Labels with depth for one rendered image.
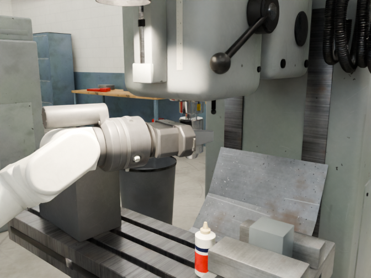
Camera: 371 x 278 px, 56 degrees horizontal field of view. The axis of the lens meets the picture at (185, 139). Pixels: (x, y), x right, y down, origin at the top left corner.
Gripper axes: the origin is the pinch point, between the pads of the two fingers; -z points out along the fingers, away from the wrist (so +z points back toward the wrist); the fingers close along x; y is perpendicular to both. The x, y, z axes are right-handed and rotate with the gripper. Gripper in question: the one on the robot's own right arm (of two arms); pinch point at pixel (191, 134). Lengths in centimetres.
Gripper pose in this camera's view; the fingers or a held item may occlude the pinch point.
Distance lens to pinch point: 66.4
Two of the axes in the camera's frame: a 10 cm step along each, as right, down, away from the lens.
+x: -5.5, -1.7, 8.2
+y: -0.1, 9.8, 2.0
